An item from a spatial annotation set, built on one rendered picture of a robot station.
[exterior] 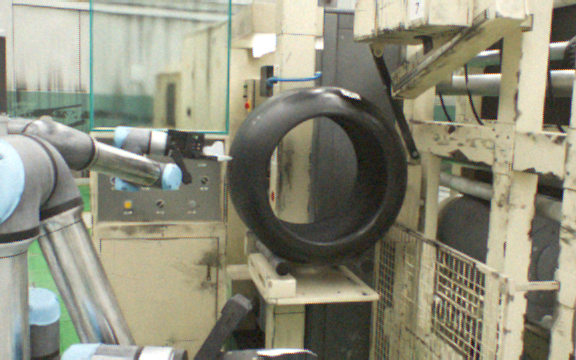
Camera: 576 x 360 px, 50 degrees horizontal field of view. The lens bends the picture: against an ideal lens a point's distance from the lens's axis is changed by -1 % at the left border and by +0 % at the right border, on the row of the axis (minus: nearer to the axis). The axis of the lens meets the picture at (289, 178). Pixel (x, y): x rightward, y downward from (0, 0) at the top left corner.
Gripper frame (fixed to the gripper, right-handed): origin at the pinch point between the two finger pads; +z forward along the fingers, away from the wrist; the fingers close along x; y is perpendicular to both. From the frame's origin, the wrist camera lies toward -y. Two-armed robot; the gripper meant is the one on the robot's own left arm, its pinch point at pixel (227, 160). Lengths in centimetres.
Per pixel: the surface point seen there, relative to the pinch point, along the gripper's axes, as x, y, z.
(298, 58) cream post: 24, 38, 24
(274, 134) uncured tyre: -12.0, 10.5, 11.1
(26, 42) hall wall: 866, 69, -212
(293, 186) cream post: 24.2, -8.5, 29.3
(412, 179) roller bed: 17, 1, 73
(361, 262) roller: -12, -26, 46
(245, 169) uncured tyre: -10.0, -1.3, 4.3
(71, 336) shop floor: 171, -130, -51
